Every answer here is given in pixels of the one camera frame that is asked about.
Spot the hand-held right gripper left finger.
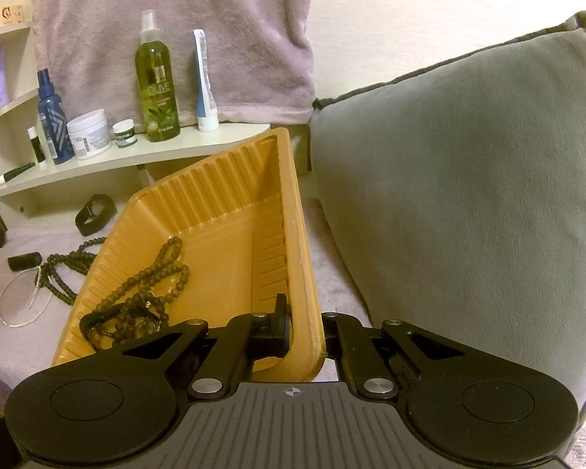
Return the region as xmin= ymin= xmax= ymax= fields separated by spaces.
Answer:
xmin=110 ymin=293 xmax=294 ymax=399

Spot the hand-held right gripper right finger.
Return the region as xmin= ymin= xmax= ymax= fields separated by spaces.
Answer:
xmin=322 ymin=310 xmax=470 ymax=400

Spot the dark bead necklace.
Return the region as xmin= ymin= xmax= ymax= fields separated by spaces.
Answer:
xmin=39 ymin=236 xmax=109 ymax=308

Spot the black wrist band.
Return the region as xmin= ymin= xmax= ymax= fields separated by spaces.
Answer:
xmin=75 ymin=194 xmax=119 ymax=236

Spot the orange plastic tray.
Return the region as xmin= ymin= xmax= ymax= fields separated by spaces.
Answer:
xmin=51 ymin=127 xmax=329 ymax=383

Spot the black watch with strap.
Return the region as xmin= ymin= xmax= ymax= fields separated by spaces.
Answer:
xmin=79 ymin=300 xmax=172 ymax=353

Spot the brown bead necklace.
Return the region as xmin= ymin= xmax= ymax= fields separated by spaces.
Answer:
xmin=90 ymin=235 xmax=191 ymax=347

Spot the black cylinder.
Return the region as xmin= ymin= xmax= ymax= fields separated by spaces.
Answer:
xmin=7 ymin=252 xmax=42 ymax=272

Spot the dark green tube white cap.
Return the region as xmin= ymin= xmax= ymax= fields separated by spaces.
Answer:
xmin=0 ymin=161 xmax=36 ymax=185

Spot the white black lip balm stick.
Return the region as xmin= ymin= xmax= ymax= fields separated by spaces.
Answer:
xmin=27 ymin=127 xmax=47 ymax=164

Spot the blue spray bottle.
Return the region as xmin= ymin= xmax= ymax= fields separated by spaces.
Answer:
xmin=36 ymin=68 xmax=75 ymax=165

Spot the large white jar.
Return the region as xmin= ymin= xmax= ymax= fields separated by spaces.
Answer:
xmin=67 ymin=110 xmax=113 ymax=161

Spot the small green white jar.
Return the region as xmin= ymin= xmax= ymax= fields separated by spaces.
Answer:
xmin=112 ymin=120 xmax=138 ymax=150

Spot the cream wooden shelf unit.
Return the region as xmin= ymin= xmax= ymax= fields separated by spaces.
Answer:
xmin=0 ymin=22 xmax=272 ymax=216

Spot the grey cushion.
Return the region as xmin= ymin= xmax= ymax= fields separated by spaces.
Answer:
xmin=310 ymin=10 xmax=586 ymax=421

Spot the small cardboard box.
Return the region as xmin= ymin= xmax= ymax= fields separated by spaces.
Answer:
xmin=0 ymin=5 xmax=24 ymax=29

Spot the green oil spray bottle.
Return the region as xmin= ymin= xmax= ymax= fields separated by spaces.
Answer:
xmin=135 ymin=9 xmax=179 ymax=143

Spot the blue white tube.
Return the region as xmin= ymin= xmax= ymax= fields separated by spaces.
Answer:
xmin=192 ymin=28 xmax=220 ymax=132

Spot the pink hanging towel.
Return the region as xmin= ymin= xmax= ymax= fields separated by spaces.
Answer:
xmin=32 ymin=0 xmax=318 ymax=125

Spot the white pearl necklace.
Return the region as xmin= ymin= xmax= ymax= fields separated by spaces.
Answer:
xmin=0 ymin=263 xmax=54 ymax=328

